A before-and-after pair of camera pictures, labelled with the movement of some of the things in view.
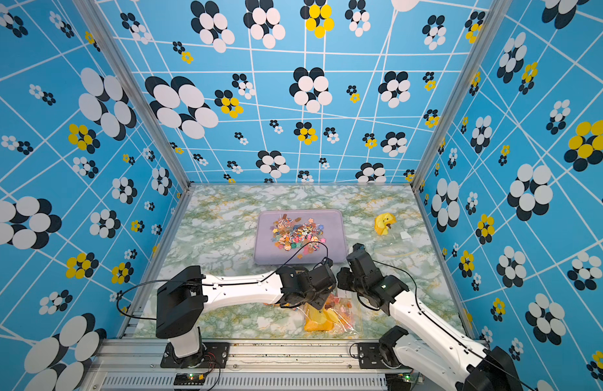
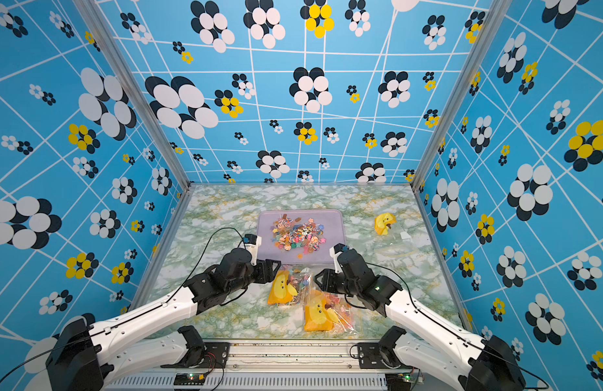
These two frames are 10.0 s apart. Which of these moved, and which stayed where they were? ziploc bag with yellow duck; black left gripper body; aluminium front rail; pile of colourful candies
Moved: black left gripper body
Stayed: aluminium front rail; pile of colourful candies; ziploc bag with yellow duck
